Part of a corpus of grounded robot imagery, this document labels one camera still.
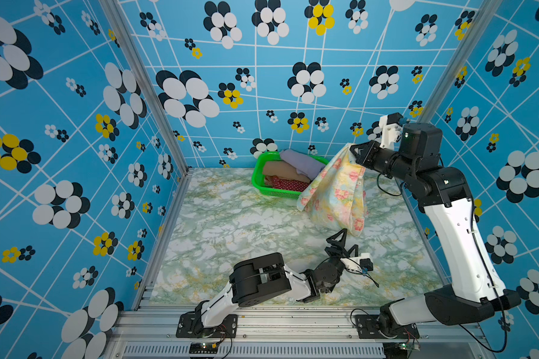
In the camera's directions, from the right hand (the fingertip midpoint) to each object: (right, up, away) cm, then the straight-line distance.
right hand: (354, 145), depth 62 cm
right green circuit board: (+16, -64, +8) cm, 67 cm away
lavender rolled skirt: (-9, -1, +40) cm, 41 cm away
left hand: (+4, -28, +15) cm, 32 cm away
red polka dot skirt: (-20, -10, +42) cm, 48 cm away
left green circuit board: (-46, -65, +10) cm, 80 cm away
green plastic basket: (-31, -6, +47) cm, 57 cm away
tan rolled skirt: (-20, -3, +44) cm, 48 cm away
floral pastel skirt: (-3, -14, +9) cm, 17 cm away
